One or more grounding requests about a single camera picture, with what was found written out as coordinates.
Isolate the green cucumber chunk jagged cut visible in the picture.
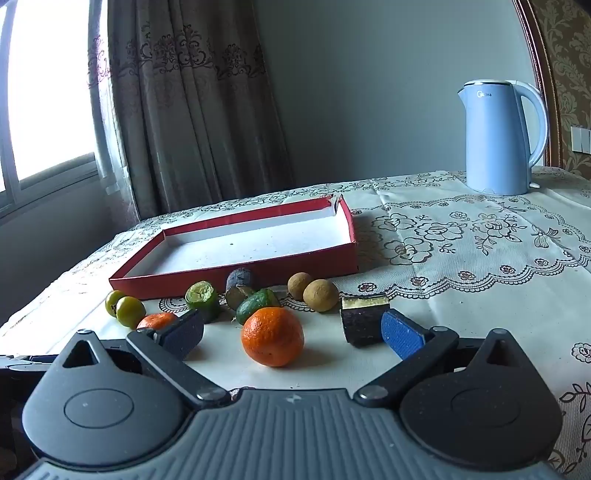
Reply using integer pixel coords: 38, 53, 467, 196
185, 281, 221, 324

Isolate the window with grey frame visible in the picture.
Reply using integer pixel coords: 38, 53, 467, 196
0, 0, 107, 217

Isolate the green cucumber chunk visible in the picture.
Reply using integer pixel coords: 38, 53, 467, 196
236, 288, 281, 326

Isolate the light blue electric kettle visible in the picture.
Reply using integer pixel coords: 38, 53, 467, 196
457, 79, 550, 196

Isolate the brown framed damask wall panel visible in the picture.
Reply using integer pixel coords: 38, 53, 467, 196
515, 0, 591, 181

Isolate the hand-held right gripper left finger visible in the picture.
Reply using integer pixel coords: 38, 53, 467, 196
58, 309, 230, 409

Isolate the dark sugarcane piece broken end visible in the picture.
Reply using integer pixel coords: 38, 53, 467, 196
225, 268, 257, 311

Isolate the small green round fruit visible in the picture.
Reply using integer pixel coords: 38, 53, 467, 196
105, 290, 126, 318
115, 296, 147, 329

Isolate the large orange tangerine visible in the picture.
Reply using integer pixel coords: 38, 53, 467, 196
241, 307, 305, 368

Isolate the red shallow cardboard box tray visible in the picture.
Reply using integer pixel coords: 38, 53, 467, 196
109, 194, 360, 300

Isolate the patterned beige curtain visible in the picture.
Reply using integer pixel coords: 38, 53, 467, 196
88, 0, 296, 222

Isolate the white wall switch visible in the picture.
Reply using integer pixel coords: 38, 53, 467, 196
571, 124, 591, 153

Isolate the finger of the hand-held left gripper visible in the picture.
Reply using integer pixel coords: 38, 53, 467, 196
0, 354, 58, 372

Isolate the brown longan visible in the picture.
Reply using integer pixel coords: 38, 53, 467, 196
303, 279, 340, 314
287, 272, 315, 302

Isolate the dark sugarcane piece cut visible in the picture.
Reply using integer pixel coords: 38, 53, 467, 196
340, 294, 391, 348

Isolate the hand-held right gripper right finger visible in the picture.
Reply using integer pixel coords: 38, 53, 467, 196
355, 308, 526, 409

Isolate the small orange tangerine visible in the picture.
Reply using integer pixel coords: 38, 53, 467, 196
137, 312, 178, 331

